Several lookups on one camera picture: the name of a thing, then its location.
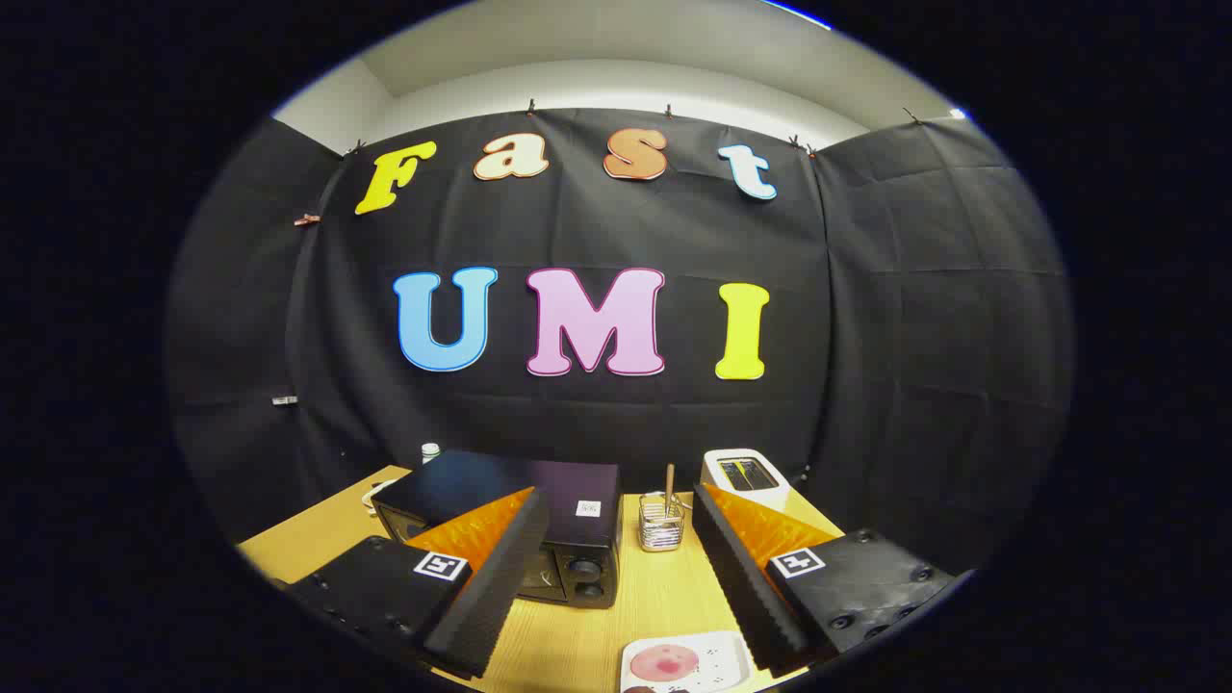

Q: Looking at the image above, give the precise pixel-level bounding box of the black backdrop cloth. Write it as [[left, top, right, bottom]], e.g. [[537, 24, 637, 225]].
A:
[[166, 106, 1074, 578]]

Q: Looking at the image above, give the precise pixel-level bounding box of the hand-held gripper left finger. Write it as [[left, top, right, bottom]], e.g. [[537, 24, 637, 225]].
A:
[[285, 486, 551, 680]]

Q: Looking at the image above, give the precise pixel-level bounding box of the metal wire utensil holder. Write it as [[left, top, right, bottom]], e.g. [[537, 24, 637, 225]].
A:
[[638, 493, 686, 552]]

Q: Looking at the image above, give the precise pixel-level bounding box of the black toaster oven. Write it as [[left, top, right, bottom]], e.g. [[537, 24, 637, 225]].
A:
[[371, 449, 622, 609]]

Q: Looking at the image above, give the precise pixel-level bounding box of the white pop-up toaster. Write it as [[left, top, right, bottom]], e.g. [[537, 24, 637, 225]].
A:
[[700, 449, 792, 511]]

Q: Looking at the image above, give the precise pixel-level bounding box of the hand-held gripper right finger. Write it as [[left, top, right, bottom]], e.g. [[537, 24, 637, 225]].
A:
[[691, 481, 956, 678]]

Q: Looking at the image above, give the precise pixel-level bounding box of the pink ham slice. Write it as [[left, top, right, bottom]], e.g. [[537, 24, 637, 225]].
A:
[[629, 645, 701, 682]]

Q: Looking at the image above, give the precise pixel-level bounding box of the white square plate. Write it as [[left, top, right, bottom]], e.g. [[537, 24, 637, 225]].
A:
[[619, 630, 754, 693]]

